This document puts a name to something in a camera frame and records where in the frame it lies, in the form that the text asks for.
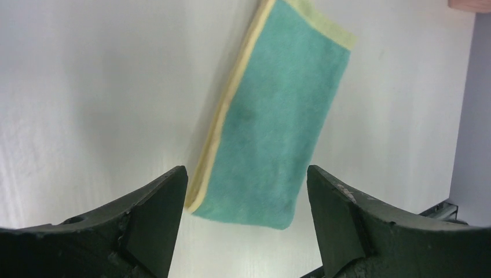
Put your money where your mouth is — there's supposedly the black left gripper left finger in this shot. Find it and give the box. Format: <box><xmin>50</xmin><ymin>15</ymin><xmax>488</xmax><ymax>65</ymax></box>
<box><xmin>1</xmin><ymin>166</ymin><xmax>188</xmax><ymax>277</ymax></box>

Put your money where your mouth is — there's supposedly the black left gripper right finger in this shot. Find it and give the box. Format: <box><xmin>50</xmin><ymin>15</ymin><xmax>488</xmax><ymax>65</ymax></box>
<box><xmin>307</xmin><ymin>165</ymin><xmax>490</xmax><ymax>277</ymax></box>

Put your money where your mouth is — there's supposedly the pale yellow teal towel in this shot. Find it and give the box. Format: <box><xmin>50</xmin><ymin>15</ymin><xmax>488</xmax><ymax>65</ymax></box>
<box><xmin>185</xmin><ymin>1</ymin><xmax>356</xmax><ymax>229</ymax></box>

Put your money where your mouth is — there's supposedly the pink plastic basket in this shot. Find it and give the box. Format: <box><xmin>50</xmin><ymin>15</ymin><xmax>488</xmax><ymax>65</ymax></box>
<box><xmin>448</xmin><ymin>0</ymin><xmax>490</xmax><ymax>13</ymax></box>

